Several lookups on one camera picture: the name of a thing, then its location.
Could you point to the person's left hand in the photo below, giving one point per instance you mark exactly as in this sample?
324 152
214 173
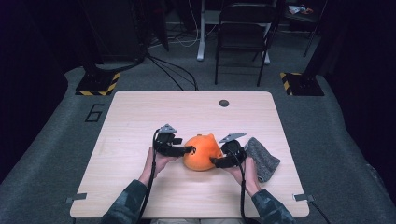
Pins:
157 165

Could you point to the black table grommet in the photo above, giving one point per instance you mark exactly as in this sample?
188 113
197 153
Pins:
223 103

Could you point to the person's right hand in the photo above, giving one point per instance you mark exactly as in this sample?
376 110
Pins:
249 177

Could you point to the black side table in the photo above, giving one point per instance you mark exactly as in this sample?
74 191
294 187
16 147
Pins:
300 18

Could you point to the grey tape strip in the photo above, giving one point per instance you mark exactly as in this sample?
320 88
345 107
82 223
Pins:
76 197
303 197

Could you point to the black yellow striped stand base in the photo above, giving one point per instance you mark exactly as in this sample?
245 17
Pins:
96 84
303 85

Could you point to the black folding chair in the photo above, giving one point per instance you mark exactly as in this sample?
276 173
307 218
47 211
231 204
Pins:
244 34

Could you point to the white desk leg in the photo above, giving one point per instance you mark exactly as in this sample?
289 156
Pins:
201 37

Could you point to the grey cloth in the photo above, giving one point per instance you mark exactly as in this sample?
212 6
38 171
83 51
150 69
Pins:
264 160

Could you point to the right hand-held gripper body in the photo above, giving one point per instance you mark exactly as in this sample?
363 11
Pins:
236 151

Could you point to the orange plush toy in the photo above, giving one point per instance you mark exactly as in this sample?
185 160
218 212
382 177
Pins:
200 154

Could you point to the dark cabinet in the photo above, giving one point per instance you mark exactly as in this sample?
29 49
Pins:
115 31

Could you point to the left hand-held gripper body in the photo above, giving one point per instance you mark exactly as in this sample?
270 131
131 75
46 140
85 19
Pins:
163 143

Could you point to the colourful items on side table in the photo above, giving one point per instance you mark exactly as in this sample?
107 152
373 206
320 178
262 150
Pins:
299 10

